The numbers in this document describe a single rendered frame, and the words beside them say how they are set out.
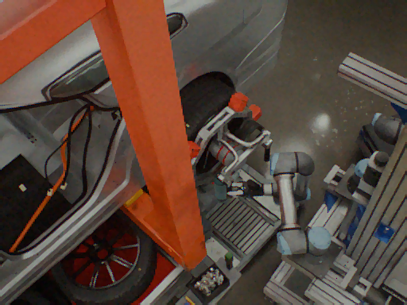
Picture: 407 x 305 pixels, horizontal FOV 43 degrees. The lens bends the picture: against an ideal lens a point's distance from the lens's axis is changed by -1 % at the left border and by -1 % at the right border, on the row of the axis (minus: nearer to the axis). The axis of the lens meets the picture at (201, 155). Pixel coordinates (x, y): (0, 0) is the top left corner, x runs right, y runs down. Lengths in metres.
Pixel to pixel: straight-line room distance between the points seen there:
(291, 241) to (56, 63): 1.42
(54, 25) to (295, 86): 3.40
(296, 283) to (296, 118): 1.46
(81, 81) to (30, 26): 1.12
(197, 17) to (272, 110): 1.86
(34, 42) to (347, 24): 4.05
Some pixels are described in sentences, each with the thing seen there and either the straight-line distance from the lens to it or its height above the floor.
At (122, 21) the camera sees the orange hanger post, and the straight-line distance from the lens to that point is 1.44.
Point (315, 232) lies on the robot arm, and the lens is 2.74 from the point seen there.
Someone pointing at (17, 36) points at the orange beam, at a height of 2.71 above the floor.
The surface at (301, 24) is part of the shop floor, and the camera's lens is 5.05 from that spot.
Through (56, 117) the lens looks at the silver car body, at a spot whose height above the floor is 1.02.
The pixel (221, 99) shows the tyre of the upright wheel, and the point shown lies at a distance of 3.01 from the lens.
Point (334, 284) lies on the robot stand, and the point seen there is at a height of 0.74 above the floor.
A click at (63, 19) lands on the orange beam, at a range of 1.35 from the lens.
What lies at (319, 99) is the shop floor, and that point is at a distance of 4.49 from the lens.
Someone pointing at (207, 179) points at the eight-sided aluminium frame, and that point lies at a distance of 3.28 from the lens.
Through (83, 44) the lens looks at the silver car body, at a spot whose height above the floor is 1.88.
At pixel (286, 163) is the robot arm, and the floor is 1.15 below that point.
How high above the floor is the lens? 3.56
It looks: 59 degrees down
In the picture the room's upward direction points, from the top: 8 degrees counter-clockwise
